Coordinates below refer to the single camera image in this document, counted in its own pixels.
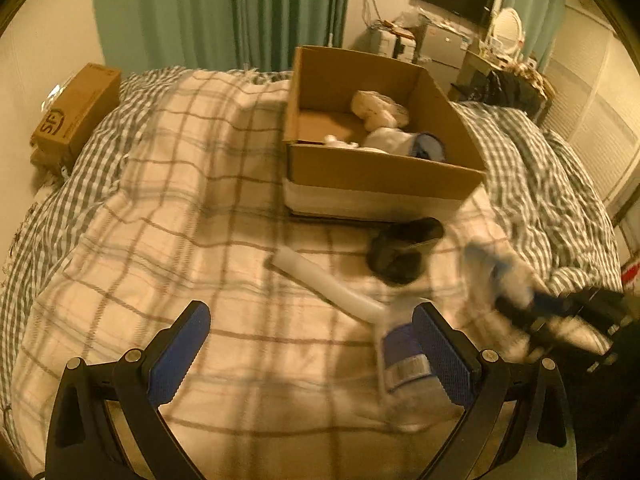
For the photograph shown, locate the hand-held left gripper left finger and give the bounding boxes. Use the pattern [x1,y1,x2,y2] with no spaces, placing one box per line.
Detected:
[45,301,211,480]

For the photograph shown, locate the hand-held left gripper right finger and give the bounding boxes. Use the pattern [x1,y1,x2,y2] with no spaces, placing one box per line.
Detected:
[410,300,577,480]

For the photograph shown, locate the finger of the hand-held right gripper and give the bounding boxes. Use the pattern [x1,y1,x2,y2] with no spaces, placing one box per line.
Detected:
[496,292,566,332]

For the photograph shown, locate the white sock with blue band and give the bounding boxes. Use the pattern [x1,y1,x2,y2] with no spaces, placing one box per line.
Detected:
[270,246,463,433]

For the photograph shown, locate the red item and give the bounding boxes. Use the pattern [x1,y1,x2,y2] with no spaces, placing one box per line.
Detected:
[620,261,640,297]

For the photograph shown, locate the black sock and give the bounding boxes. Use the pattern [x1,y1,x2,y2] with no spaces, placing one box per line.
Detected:
[366,217,446,284]

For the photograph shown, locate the beige plaid blanket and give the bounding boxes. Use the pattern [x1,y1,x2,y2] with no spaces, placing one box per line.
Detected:
[10,67,556,480]

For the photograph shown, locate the grey gingham duvet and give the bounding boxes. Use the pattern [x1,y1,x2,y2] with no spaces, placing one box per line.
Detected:
[0,67,627,411]

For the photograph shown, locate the white and blue sock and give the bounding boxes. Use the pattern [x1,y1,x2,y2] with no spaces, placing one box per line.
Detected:
[362,127,447,162]

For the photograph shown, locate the white wardrobe doors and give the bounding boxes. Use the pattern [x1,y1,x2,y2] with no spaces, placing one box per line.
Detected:
[542,2,640,223]

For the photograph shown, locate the black bag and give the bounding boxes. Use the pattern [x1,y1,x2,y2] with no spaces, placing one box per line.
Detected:
[467,69,545,112]

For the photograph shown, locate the cluttered dressing table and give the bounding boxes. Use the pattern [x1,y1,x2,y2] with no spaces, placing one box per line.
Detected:
[459,49,557,111]

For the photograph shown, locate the small white sock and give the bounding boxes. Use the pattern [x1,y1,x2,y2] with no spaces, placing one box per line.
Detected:
[322,133,361,150]

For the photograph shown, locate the cream fluffy sock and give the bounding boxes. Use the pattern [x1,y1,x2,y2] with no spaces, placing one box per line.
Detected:
[350,89,411,131]

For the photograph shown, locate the closed printed cardboard box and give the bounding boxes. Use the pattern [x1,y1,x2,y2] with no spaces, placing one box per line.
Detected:
[29,62,123,172]

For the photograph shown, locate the silver mini fridge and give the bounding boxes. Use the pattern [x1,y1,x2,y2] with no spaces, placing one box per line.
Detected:
[417,22,474,69]

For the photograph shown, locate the white oval mirror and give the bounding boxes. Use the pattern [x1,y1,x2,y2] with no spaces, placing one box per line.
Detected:
[489,7,527,57]

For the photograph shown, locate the white appliance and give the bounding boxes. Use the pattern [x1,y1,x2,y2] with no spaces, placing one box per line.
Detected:
[372,25,419,62]

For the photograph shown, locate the green curtain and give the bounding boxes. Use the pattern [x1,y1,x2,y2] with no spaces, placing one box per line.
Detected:
[91,0,354,74]
[502,0,572,63]

